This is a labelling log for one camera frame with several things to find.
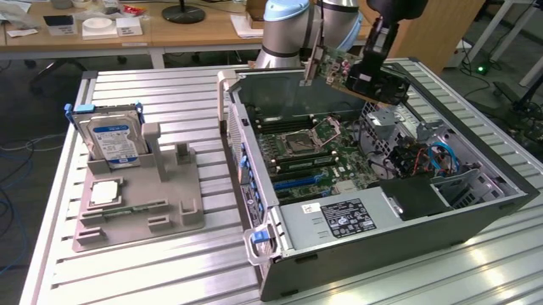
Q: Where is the black drive housing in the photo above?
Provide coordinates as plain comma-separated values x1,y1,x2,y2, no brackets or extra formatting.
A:
379,175,455,222

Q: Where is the clear plastic bag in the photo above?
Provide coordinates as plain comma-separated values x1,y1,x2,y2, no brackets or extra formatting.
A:
0,0,34,25

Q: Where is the white roll on box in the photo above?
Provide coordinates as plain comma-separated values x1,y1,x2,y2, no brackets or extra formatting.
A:
80,17,118,41

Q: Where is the grey parts rack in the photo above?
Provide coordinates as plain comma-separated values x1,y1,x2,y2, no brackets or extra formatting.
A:
71,122,208,254

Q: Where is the grey power supply unit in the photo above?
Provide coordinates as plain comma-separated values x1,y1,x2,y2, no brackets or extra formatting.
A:
271,186,402,252

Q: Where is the black lamp base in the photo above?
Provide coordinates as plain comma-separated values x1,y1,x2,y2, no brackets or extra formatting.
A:
160,0,207,25

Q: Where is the metal socket cover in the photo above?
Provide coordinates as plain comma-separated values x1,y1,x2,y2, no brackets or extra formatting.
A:
311,116,343,146

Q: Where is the silver CPU chip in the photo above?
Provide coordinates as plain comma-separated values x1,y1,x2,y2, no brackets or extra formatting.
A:
90,180,123,206

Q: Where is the green RAM stick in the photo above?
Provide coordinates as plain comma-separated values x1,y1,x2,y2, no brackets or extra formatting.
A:
103,205,152,217

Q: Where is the green graphics card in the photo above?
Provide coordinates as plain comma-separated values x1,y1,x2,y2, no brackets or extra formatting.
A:
302,45,411,106

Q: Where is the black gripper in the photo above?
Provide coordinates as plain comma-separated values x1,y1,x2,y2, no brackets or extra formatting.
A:
363,0,429,69

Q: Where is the CPU socket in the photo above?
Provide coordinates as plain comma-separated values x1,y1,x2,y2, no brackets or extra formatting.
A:
283,128,323,158

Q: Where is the wooden desk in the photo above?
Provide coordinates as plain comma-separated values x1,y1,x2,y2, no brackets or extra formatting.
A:
0,0,383,70

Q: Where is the black wire bundle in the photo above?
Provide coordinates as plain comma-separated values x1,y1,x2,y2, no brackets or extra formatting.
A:
365,139,430,179

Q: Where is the metal disk bay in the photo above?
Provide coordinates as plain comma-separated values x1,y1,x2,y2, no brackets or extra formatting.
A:
430,166,510,211

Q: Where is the white table frame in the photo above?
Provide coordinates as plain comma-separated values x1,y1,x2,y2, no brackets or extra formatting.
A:
466,0,543,86

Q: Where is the black open PC case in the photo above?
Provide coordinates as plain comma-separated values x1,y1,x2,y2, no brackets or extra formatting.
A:
217,62,541,302

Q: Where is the wooden cabinet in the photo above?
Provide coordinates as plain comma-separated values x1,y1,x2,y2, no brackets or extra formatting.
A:
351,0,487,74

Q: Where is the perforated metal drive cage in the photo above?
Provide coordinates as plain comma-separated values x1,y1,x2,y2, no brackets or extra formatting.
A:
359,100,429,150

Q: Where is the dark RAM stick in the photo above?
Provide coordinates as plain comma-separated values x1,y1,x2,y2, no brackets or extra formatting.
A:
278,154,337,172

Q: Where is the white box with black lid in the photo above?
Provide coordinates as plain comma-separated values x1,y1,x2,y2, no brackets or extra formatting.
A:
42,15,80,36

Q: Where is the white paper stack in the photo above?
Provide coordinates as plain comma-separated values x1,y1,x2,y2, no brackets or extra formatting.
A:
231,14,265,39

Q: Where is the black equipment stand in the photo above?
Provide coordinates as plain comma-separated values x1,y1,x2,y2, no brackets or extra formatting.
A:
491,57,543,140

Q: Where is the hard disk with blue label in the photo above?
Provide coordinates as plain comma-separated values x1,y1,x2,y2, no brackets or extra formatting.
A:
63,100,148,170

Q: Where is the blue wire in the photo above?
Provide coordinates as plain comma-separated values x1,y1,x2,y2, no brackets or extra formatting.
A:
427,142,463,176

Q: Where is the plain white box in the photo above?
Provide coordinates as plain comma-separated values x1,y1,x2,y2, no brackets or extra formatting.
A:
115,17,143,37

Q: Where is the black office chair base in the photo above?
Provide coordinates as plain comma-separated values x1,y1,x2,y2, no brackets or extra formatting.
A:
23,57,128,95

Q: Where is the cardboard box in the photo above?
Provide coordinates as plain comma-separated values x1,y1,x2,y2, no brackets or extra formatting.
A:
246,0,267,28

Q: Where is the green motherboard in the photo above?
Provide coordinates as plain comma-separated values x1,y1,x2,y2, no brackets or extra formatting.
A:
254,114,383,207

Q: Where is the blue expansion slot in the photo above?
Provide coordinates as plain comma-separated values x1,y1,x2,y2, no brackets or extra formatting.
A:
271,176,319,191

